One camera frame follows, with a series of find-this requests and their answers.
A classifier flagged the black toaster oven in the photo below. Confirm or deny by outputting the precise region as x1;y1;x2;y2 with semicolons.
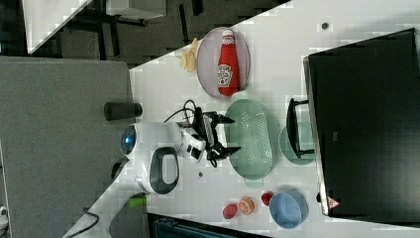
303;29;420;227

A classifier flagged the yellow banana peel toy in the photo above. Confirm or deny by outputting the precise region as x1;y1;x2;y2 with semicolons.
180;38;198;72

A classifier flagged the green cup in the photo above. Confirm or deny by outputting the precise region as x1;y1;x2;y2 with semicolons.
278;122;315;166

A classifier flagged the black cable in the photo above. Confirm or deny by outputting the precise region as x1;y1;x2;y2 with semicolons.
162;99;199;128

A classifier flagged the small red toy fruit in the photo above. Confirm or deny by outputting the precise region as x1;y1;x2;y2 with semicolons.
262;191;273;206

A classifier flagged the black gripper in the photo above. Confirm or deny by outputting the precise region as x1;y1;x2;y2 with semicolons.
192;107;241;163

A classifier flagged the red ketchup bottle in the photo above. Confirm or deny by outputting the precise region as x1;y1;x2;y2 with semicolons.
217;30;240;97

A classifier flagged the blue bowl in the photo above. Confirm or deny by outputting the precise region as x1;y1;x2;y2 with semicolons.
269;189;308;229

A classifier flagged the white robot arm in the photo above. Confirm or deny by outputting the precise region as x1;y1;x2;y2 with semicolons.
62;107;239;238

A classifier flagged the orange slice toy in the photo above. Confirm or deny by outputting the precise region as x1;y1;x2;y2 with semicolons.
238;197;255;215

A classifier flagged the black cylinder post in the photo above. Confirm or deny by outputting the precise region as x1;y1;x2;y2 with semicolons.
103;102;143;121

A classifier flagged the grey round plate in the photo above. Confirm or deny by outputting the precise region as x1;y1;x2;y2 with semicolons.
197;27;251;99

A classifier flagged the green plastic strainer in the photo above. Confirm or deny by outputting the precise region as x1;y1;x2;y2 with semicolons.
224;91;273;188

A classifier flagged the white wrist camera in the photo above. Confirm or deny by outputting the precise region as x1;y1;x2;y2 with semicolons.
180;128;206;164

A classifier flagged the strawberry toy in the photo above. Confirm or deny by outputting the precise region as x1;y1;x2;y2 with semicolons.
223;203;238;219

